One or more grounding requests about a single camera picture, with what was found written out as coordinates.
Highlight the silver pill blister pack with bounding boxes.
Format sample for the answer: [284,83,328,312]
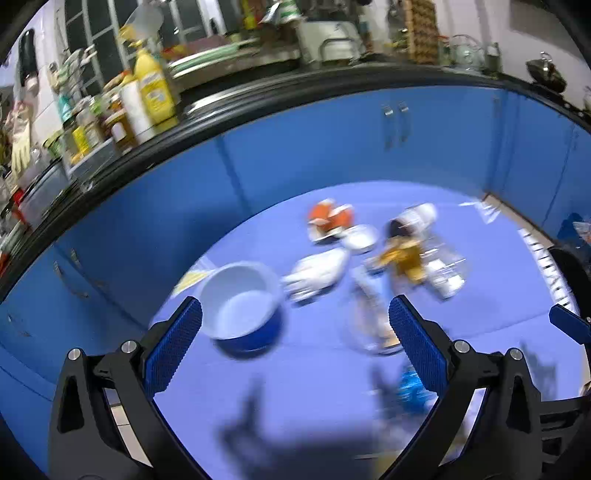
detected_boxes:
[421,235,467,300]

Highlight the blue paper cup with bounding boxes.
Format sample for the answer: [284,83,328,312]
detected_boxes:
[195,261,283,355]

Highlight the white round lid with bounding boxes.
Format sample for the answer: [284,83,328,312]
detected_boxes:
[341,224,379,254]

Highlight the orange white crushed carton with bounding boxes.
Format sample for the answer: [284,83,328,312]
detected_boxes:
[308,198,355,243]

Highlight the black trash bin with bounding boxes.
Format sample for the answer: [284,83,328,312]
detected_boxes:
[549,246,591,319]

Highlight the blue kitchen cabinets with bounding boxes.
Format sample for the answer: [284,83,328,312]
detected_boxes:
[0,85,591,476]

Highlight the blue plastic bag bin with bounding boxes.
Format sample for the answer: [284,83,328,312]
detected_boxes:
[556,212,591,252]

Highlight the clear plastic lid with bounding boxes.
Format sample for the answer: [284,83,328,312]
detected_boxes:
[348,266,403,356]

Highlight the purple round tablecloth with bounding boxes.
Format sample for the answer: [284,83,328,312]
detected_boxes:
[155,182,583,479]

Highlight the gold foil wrapper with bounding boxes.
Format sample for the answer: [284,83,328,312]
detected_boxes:
[377,236,427,284]

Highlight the brown pill bottle white cap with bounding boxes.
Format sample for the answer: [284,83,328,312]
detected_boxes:
[386,203,438,240]

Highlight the crumpled white tissue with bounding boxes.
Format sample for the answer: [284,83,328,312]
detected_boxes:
[281,248,349,303]

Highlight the white ceramic pot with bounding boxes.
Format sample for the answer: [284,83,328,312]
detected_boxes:
[583,86,591,115]

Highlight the black wok with lid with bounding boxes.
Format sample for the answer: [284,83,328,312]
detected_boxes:
[526,51,567,94]

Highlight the yellow detergent bottle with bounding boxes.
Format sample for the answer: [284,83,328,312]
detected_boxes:
[133,41,178,133]

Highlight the green kettle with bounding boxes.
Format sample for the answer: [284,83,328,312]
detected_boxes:
[450,34,485,71]

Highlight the wooden checkered board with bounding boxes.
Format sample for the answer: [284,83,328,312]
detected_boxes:
[402,0,439,65]

